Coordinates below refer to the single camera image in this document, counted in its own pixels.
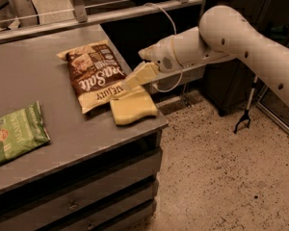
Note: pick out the grey drawer unit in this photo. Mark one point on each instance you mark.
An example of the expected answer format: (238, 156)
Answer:
(106, 192)

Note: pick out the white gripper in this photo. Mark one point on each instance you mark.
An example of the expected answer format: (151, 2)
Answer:
(161, 56)

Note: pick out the brown sea salt chip bag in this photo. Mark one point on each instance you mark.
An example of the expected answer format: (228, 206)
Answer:
(95, 74)

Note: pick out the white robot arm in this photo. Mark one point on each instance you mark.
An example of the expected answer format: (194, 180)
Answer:
(267, 59)

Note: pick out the yellow sponge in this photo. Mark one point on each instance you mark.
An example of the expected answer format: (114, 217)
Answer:
(134, 105)

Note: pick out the green jalapeno chip bag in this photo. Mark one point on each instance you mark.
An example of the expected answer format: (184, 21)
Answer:
(21, 131)

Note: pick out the black reacher grabber tool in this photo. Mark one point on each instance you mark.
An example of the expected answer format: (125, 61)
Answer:
(246, 117)

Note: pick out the dark grey cabinet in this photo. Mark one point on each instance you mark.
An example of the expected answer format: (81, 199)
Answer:
(228, 84)

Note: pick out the grey metal rail frame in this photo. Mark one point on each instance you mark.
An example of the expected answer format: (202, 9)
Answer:
(98, 18)

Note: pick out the grey metal post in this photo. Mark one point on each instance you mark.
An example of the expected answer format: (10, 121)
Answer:
(184, 93)

